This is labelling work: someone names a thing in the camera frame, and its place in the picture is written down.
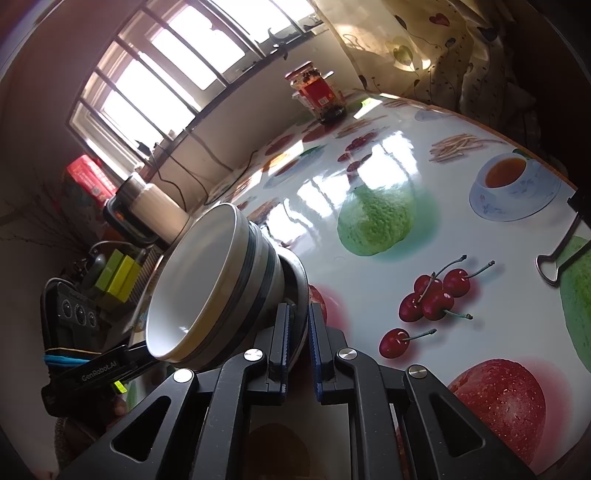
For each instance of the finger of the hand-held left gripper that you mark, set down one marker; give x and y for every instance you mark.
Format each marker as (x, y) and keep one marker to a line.
(136, 362)

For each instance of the black white striped box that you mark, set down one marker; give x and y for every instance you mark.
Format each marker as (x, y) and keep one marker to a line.
(147, 272)

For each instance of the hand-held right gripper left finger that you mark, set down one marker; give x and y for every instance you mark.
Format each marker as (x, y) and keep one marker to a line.
(281, 337)

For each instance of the person's left forearm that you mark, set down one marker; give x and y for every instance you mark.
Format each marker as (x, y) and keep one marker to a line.
(76, 438)

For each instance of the cream electric kettle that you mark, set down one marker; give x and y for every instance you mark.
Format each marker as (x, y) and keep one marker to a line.
(157, 207)

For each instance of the black hook-shaped object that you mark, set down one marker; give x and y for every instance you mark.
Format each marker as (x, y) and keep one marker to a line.
(277, 44)

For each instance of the red printed box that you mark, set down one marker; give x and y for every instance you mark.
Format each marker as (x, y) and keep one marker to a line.
(90, 180)

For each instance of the stainless steel bowl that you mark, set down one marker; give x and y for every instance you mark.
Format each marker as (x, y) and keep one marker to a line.
(298, 281)

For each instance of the cream curtain with heart print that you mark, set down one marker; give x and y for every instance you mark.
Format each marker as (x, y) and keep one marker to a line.
(438, 60)

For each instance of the glass jar with red label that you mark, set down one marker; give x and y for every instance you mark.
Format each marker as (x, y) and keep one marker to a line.
(318, 92)

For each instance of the black binder clip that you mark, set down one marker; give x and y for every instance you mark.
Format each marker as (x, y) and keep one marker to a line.
(579, 203)

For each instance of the white plastic cup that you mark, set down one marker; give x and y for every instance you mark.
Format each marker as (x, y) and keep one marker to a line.
(298, 98)

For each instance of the small white striped bowl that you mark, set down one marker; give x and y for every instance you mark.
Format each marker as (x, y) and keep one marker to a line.
(184, 295)

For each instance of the grey rounded device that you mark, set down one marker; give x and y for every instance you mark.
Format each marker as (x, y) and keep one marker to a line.
(99, 263)

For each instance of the small green box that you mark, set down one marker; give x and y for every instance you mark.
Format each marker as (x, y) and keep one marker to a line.
(110, 272)

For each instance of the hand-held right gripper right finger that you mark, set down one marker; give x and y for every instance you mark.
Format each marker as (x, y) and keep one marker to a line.
(316, 341)

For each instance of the barred window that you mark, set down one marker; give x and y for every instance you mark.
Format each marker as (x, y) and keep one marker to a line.
(184, 55)

